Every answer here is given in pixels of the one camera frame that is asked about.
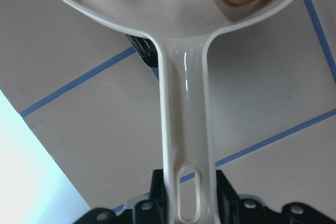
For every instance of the white plastic dustpan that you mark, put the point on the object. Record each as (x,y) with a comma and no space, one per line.
(182,31)

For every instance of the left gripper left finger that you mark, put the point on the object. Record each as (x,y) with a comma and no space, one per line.
(153,208)

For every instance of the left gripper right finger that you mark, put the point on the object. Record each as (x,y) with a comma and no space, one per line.
(234,209)

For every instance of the black lined trash bin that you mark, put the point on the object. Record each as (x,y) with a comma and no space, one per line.
(146,50)

